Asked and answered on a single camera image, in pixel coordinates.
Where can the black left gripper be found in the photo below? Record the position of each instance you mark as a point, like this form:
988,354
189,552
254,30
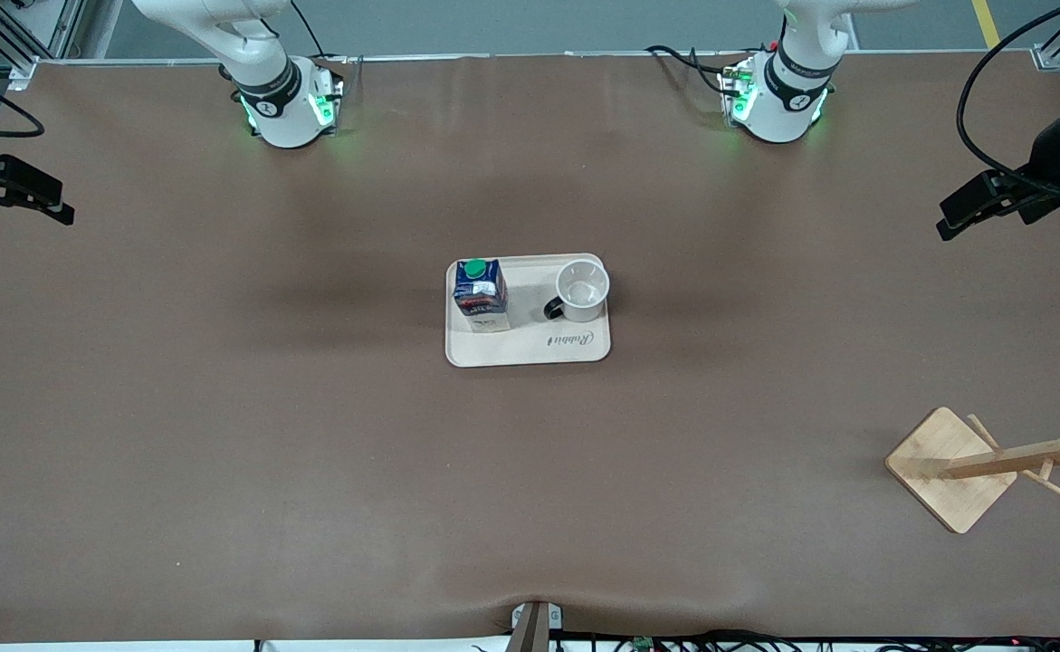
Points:
1048,170

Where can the blue milk carton green cap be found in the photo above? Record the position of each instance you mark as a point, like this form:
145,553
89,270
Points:
480,294

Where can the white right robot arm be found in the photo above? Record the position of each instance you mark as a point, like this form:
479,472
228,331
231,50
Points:
281,109

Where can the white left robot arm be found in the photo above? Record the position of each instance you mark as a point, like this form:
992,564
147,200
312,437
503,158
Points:
778,104

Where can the beige rabbit print tray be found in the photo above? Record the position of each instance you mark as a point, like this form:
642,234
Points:
530,349

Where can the wooden mug stand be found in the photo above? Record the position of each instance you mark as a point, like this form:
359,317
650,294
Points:
946,471

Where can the brown table cover sheet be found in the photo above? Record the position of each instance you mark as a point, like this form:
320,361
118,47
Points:
312,453

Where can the aluminium frame with black bars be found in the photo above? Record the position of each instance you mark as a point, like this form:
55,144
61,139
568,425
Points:
18,59

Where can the metal table edge bracket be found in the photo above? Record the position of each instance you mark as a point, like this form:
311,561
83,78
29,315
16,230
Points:
534,629

